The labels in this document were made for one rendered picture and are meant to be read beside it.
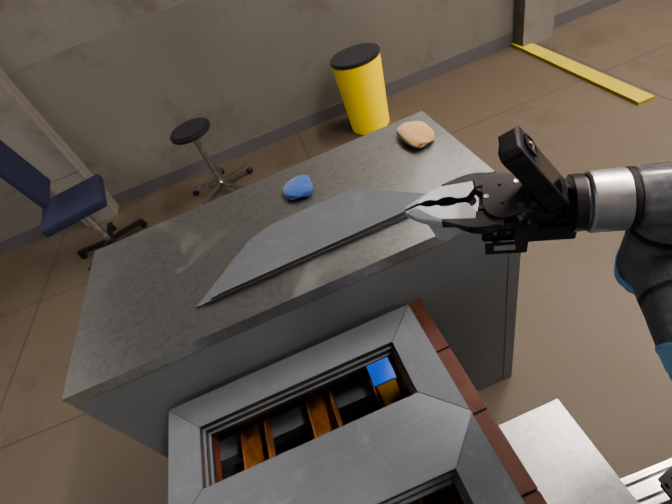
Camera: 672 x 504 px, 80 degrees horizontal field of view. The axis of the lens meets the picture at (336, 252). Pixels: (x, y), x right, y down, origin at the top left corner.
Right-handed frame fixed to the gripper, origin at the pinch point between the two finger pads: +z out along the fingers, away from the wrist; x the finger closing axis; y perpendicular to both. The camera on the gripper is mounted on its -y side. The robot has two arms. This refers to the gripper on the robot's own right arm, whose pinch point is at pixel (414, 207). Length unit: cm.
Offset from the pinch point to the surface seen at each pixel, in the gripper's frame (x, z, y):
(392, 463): -24, 12, 56
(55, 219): 115, 271, 109
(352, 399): -6, 29, 78
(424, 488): -28, 5, 58
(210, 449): -25, 61, 59
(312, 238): 29, 35, 42
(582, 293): 70, -58, 157
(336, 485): -30, 24, 56
